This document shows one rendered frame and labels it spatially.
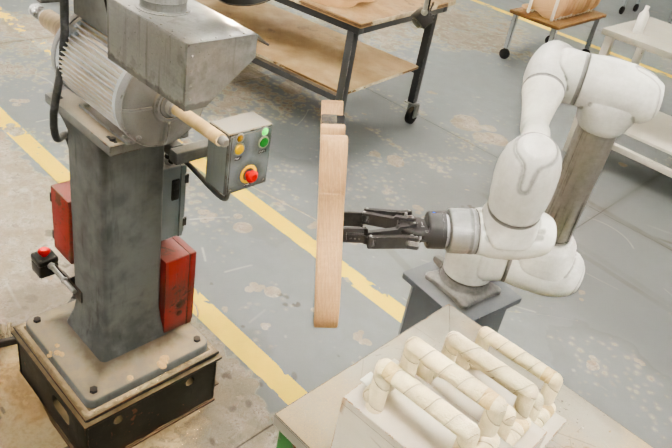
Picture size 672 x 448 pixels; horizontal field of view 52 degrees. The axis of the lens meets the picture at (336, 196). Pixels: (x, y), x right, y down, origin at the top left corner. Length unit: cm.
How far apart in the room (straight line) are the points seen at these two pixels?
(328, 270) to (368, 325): 186
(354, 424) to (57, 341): 143
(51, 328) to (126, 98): 105
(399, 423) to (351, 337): 177
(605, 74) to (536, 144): 56
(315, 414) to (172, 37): 79
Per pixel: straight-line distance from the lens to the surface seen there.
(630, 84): 176
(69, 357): 242
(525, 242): 134
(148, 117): 174
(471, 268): 210
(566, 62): 175
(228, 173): 198
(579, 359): 329
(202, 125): 164
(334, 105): 140
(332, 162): 112
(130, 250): 216
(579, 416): 162
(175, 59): 140
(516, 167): 121
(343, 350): 291
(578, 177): 190
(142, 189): 206
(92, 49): 186
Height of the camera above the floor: 200
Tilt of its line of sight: 31 degrees down
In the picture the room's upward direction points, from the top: 11 degrees clockwise
